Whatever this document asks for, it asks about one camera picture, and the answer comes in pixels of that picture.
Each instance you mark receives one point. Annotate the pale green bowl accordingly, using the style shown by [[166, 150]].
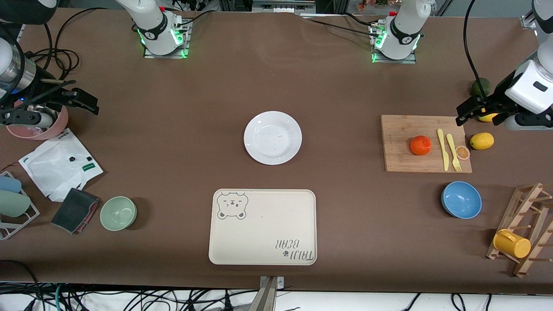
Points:
[[118, 213]]

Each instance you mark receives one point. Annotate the yellow plastic knife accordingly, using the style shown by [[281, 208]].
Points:
[[443, 151]]

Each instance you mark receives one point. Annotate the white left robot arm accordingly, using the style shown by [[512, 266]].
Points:
[[531, 90]]

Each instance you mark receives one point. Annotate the beige bear print tray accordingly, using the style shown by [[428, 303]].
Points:
[[263, 229]]

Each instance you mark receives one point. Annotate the light blue cup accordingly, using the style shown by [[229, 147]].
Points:
[[8, 184]]

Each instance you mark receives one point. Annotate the sage green cup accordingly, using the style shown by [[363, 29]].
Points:
[[13, 204]]

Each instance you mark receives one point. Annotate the orange mandarin fruit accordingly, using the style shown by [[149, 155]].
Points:
[[420, 145]]

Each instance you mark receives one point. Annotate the aluminium frame structure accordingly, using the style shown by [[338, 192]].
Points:
[[281, 6]]

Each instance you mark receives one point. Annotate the yellow lemon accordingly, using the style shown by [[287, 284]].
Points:
[[488, 117], [481, 141]]

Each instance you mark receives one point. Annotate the metal table corner bracket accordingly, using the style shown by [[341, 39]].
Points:
[[528, 21]]

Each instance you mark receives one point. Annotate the white plastic bag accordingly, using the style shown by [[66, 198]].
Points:
[[56, 166]]

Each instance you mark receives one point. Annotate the wooden cutting board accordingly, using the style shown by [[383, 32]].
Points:
[[402, 129]]

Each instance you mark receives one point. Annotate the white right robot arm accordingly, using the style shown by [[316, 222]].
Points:
[[157, 32]]

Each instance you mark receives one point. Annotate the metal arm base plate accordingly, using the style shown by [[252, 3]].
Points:
[[395, 61], [166, 56]]

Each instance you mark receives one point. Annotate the wooden mug rack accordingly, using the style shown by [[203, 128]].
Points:
[[529, 203]]

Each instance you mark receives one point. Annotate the pink bowl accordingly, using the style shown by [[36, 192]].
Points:
[[34, 134]]

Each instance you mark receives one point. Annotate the metal table clamp bracket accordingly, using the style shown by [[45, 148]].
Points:
[[270, 298]]

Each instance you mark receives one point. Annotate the yellow mug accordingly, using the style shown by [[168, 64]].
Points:
[[512, 244]]

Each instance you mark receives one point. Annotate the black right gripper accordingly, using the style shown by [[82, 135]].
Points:
[[38, 87]]

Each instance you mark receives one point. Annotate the white round plate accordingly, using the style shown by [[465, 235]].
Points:
[[272, 138]]

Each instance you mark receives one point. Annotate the dark green avocado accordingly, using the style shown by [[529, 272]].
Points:
[[478, 87]]

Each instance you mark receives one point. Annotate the yellow plastic fork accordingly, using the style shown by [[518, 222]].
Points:
[[452, 149]]

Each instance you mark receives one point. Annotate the small orange slice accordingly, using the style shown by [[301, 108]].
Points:
[[462, 153]]

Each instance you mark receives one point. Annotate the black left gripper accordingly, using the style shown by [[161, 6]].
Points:
[[500, 94]]

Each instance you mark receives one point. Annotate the blue bowl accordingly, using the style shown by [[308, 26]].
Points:
[[461, 200]]

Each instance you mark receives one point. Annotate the dark grey folded cloth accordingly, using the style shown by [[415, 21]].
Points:
[[73, 209]]

